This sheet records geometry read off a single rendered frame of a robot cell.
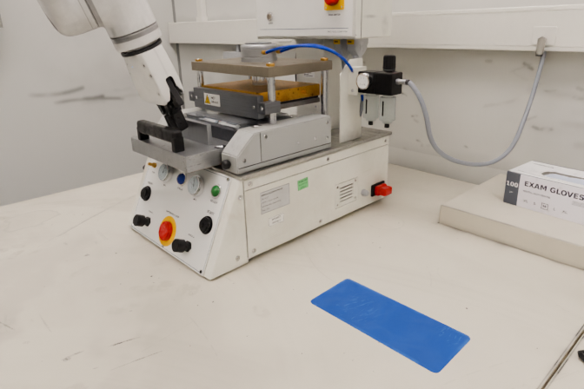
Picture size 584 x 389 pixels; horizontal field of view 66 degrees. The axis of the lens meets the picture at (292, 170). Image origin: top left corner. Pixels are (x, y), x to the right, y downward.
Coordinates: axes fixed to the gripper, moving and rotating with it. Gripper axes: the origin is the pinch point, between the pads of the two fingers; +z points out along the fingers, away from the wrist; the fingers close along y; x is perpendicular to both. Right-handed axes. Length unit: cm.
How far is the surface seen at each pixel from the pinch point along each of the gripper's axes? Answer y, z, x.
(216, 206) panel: 13.1, 12.8, -5.5
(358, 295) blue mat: 38.2, 27.6, -0.3
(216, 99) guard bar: -2.1, 1.3, 11.4
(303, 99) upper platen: 9.9, 6.7, 24.4
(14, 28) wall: -138, -16, 13
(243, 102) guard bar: 7.1, 1.0, 11.6
